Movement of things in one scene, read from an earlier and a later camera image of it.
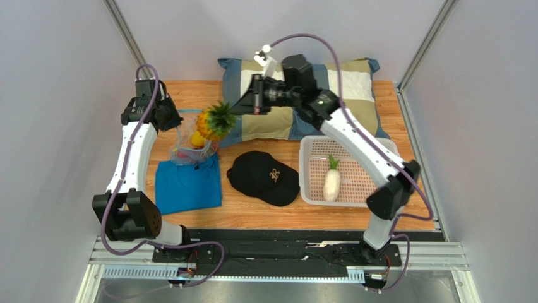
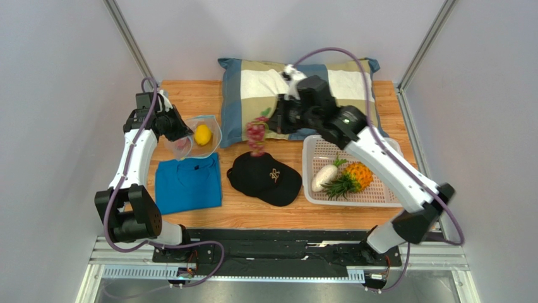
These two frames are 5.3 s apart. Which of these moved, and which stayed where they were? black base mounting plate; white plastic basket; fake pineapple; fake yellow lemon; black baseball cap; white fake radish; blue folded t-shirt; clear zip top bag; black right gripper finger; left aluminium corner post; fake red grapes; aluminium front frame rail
Moved: fake pineapple; fake red grapes; white fake radish; black right gripper finger; clear zip top bag
Stayed: fake yellow lemon; black baseball cap; left aluminium corner post; blue folded t-shirt; white plastic basket; aluminium front frame rail; black base mounting plate
